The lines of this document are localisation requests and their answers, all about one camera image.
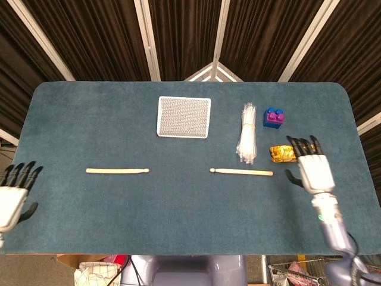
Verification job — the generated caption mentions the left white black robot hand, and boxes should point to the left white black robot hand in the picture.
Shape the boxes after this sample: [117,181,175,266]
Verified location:
[0,160,44,235]

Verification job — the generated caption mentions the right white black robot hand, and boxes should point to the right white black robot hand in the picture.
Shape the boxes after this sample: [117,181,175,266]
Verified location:
[285,135,336,194]

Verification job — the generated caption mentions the wooden drumstick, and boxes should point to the wooden drumstick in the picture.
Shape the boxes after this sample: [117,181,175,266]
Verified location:
[85,167,150,175]
[209,167,274,176]

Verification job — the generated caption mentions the gold foil snack pack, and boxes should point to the gold foil snack pack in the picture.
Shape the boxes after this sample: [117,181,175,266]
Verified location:
[269,144,317,164]

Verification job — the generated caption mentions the blue toy building block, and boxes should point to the blue toy building block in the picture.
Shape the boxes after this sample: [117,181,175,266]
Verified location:
[263,107,286,130]

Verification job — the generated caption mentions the purple toy building block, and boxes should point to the purple toy building block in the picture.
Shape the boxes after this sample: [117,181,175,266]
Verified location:
[267,112,286,125]

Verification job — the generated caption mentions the cardboard box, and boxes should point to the cardboard box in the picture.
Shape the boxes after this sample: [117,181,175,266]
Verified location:
[56,254,120,271]

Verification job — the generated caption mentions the white checked cloth bag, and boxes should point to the white checked cloth bag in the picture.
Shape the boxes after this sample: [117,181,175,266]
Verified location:
[73,261,122,286]

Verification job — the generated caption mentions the red plastic item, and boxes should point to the red plastic item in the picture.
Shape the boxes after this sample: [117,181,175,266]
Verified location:
[105,254,129,266]

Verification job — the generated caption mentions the blue felt table mat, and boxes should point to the blue felt table mat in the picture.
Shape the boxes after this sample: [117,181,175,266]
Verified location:
[0,80,381,256]

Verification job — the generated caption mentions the lavender robot torso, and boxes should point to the lavender robot torso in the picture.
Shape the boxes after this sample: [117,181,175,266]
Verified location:
[120,254,248,286]

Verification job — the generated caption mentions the dark brown curtain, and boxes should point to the dark brown curtain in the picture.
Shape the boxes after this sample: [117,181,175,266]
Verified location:
[0,0,381,147]

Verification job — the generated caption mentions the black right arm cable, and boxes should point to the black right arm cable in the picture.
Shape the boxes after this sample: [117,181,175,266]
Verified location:
[346,232,381,284]

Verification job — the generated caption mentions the metal wire shopping basket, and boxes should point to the metal wire shopping basket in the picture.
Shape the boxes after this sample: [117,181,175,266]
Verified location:
[267,257,332,286]

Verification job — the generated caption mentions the white partition frame post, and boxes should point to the white partition frame post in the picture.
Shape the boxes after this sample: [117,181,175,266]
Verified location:
[5,0,76,82]
[278,0,341,82]
[133,0,162,82]
[208,0,232,82]

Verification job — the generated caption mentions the white wire mesh basket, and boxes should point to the white wire mesh basket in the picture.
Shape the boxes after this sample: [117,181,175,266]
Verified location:
[156,95,213,139]

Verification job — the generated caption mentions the black torso cable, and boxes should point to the black torso cable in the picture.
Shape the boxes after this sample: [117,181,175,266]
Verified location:
[111,255,142,286]

